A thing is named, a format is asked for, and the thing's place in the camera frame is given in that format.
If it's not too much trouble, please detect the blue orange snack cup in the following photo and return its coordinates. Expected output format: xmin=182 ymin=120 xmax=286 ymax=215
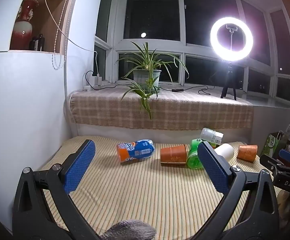
xmin=116 ymin=139 xmax=155 ymax=163

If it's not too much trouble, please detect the white plastic cup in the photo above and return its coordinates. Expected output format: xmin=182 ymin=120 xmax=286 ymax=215
xmin=214 ymin=144 xmax=234 ymax=162

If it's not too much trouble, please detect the grey gloved left hand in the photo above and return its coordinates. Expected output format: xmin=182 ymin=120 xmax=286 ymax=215
xmin=100 ymin=219 xmax=156 ymax=240

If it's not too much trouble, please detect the red white ceramic vase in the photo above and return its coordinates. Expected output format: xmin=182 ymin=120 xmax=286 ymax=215
xmin=10 ymin=0 xmax=39 ymax=50

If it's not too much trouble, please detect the orange paper cup right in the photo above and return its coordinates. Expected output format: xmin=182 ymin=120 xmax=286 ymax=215
xmin=237 ymin=145 xmax=258 ymax=163

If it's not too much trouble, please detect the white bead cord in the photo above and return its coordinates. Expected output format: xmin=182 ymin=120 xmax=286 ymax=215
xmin=42 ymin=0 xmax=98 ymax=71

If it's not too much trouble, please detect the spider plant in pot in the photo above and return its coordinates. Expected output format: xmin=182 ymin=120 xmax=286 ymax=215
xmin=119 ymin=41 xmax=188 ymax=119

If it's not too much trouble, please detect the ring light on tripod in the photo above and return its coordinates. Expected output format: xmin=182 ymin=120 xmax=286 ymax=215
xmin=210 ymin=17 xmax=253 ymax=101

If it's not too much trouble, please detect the white power strip with chargers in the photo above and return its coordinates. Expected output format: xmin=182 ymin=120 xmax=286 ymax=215
xmin=83 ymin=73 xmax=108 ymax=91

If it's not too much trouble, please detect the plaid sill cloth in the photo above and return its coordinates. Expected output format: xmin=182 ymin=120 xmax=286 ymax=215
xmin=70 ymin=87 xmax=253 ymax=131

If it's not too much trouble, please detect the small black bottle on shelf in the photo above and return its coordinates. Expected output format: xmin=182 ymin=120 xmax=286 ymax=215
xmin=29 ymin=34 xmax=45 ymax=51

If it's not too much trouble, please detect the black cable on sill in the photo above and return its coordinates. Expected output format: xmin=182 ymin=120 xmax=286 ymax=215
xmin=85 ymin=70 xmax=216 ymax=96

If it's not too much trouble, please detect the green white paper bag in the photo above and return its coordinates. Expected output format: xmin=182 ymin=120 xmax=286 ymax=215
xmin=260 ymin=131 xmax=288 ymax=158

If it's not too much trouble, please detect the green plastic cup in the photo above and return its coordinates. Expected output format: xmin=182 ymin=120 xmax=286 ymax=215
xmin=186 ymin=138 xmax=205 ymax=170

